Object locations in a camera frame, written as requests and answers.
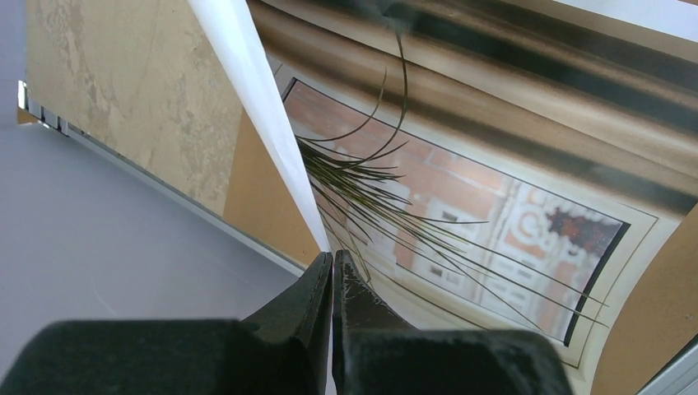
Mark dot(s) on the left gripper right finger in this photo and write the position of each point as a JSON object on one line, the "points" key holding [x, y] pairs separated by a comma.
{"points": [[376, 351]]}

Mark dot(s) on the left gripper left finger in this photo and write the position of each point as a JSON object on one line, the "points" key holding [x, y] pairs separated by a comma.
{"points": [[281, 348]]}

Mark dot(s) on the glossy photo print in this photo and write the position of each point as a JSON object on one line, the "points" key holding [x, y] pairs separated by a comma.
{"points": [[557, 86]]}

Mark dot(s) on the brown backing board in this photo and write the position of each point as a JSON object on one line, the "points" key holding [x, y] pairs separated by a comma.
{"points": [[261, 207]]}

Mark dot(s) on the aluminium rail frame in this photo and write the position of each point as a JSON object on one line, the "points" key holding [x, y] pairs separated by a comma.
{"points": [[107, 240]]}

